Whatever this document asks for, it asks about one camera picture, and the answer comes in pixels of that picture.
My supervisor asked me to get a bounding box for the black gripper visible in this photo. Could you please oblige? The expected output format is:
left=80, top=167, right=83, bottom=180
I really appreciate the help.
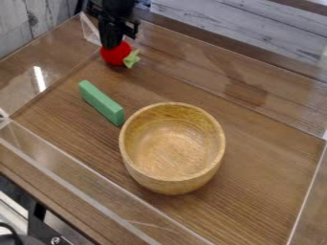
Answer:
left=87, top=8, right=140, bottom=50

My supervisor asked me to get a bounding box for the red plush strawberry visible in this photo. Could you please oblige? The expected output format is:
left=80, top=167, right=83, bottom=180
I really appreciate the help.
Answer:
left=100, top=40, right=140, bottom=69

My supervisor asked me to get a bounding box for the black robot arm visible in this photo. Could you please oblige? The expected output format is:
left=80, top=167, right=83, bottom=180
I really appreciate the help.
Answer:
left=87, top=0, right=140, bottom=50

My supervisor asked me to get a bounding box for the green rectangular block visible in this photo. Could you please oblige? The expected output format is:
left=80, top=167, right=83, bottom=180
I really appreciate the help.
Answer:
left=78, top=80, right=126, bottom=126

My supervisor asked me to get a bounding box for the wooden bowl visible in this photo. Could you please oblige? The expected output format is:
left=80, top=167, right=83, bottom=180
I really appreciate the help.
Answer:
left=119, top=102, right=226, bottom=195

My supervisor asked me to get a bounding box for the clear acrylic tray enclosure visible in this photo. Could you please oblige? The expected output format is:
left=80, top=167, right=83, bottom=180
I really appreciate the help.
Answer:
left=0, top=19, right=327, bottom=245

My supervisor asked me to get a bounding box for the black cable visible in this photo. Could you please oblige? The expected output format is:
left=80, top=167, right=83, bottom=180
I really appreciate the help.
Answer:
left=0, top=222, right=24, bottom=245

